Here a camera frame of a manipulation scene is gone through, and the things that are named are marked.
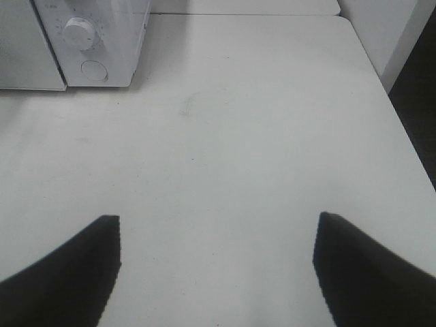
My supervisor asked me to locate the white microwave oven body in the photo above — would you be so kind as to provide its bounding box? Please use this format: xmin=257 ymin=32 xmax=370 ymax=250
xmin=0 ymin=0 xmax=151 ymax=92

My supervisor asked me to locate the white microwave door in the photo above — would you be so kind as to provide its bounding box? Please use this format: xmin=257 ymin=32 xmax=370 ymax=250
xmin=1 ymin=1 xmax=66 ymax=91

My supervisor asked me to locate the lower white timer knob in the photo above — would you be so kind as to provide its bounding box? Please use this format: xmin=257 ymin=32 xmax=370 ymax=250
xmin=62 ymin=17 xmax=98 ymax=50

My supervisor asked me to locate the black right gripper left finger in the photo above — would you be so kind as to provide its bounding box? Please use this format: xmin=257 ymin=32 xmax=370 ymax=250
xmin=1 ymin=215 xmax=121 ymax=326

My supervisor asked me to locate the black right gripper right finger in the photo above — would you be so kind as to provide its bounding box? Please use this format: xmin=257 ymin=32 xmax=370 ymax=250
xmin=313 ymin=212 xmax=435 ymax=326

